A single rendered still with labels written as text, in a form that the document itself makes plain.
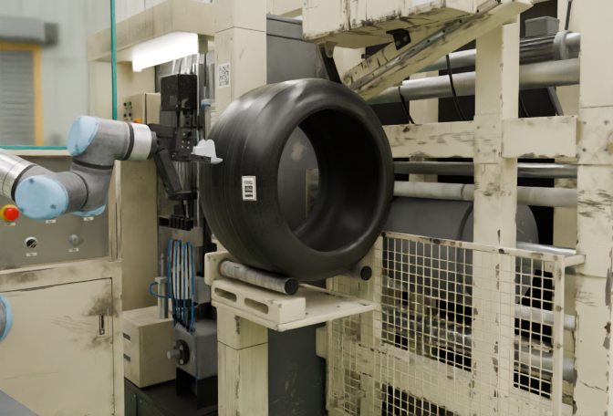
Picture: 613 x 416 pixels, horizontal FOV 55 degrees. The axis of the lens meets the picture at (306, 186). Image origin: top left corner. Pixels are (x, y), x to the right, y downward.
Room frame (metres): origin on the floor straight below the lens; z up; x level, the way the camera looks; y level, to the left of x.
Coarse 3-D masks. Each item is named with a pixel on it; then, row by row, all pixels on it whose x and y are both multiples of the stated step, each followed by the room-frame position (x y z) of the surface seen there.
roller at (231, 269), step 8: (224, 264) 1.79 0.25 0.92; (232, 264) 1.77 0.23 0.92; (224, 272) 1.78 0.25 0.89; (232, 272) 1.74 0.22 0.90; (240, 272) 1.71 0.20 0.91; (248, 272) 1.68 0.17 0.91; (256, 272) 1.66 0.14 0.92; (264, 272) 1.64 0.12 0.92; (248, 280) 1.68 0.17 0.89; (256, 280) 1.64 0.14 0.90; (264, 280) 1.61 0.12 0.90; (272, 280) 1.59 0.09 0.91; (280, 280) 1.56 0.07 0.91; (288, 280) 1.54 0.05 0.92; (296, 280) 1.56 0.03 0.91; (272, 288) 1.59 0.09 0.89; (280, 288) 1.56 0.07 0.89; (288, 288) 1.54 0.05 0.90; (296, 288) 1.56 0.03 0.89
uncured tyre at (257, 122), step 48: (288, 96) 1.56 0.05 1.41; (336, 96) 1.64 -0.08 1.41; (240, 144) 1.51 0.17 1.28; (336, 144) 1.97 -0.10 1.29; (384, 144) 1.75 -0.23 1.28; (240, 192) 1.49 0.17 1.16; (336, 192) 1.99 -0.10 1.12; (384, 192) 1.75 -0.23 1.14; (240, 240) 1.55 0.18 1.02; (288, 240) 1.53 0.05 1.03; (336, 240) 1.89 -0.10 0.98
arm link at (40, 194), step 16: (0, 160) 1.21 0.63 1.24; (16, 160) 1.22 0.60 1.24; (0, 176) 1.19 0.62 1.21; (16, 176) 1.19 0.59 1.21; (32, 176) 1.18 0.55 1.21; (48, 176) 1.19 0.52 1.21; (64, 176) 1.23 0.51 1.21; (80, 176) 1.27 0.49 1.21; (0, 192) 1.21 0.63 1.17; (16, 192) 1.17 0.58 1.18; (32, 192) 1.17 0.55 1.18; (48, 192) 1.16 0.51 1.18; (64, 192) 1.19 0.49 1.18; (80, 192) 1.25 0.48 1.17; (32, 208) 1.17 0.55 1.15; (48, 208) 1.17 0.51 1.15; (64, 208) 1.20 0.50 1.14; (80, 208) 1.28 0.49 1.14
